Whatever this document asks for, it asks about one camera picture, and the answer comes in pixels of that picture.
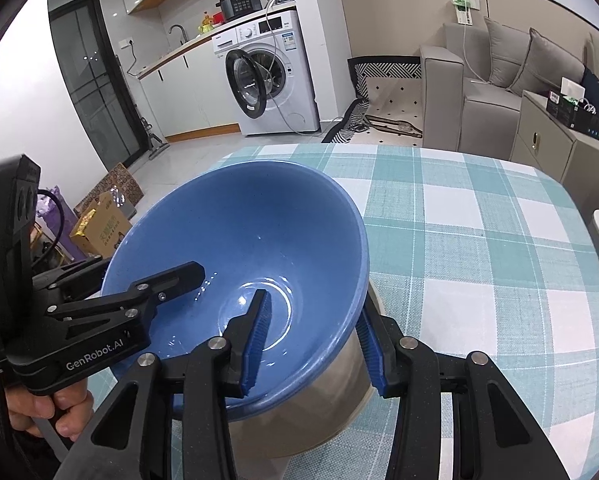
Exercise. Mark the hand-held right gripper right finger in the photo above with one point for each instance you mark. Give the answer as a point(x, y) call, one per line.
point(372, 355)

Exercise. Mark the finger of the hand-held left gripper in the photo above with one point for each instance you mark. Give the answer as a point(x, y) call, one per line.
point(74, 272)
point(174, 280)

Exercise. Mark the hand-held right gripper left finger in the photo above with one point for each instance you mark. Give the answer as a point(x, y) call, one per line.
point(257, 340)

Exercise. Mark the blue bowl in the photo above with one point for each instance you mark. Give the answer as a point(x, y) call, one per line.
point(259, 220)

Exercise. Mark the person's left hand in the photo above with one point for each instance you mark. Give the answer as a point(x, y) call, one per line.
point(72, 405)

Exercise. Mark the purple bag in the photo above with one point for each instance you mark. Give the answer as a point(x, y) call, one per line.
point(67, 230)

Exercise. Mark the yellow printed carton box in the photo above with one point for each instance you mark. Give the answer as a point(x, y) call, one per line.
point(102, 232)

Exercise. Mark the grey floor cleaner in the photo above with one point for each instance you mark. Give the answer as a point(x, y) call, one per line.
point(157, 150)

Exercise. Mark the dark glass door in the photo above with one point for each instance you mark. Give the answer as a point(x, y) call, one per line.
point(94, 90)

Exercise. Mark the white kitchen counter cabinet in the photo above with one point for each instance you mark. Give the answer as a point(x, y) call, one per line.
point(189, 95)

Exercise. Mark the white washing machine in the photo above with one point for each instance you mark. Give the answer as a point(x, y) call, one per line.
point(294, 75)

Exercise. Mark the kitchen faucet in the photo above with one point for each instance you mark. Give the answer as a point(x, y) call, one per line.
point(184, 35)

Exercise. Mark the yellow toy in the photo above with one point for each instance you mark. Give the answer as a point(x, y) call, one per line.
point(208, 24)

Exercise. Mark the grey sofa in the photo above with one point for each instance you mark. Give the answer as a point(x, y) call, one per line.
point(442, 95)

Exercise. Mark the beige side cabinet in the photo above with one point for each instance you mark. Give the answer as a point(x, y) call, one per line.
point(544, 135)

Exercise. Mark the black pressure cooker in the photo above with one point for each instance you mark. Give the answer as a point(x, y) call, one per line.
point(239, 2)

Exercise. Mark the black box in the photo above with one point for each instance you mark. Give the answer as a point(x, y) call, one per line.
point(574, 120)

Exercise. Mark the grey cushion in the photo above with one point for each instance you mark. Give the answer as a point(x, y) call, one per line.
point(504, 50)
point(549, 65)

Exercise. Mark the white paper box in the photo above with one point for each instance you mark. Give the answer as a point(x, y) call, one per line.
point(573, 87)

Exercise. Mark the dark blue garment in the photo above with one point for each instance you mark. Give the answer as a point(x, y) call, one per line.
point(593, 90)

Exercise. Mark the wall power strip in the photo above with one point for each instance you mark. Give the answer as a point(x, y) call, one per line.
point(464, 12)

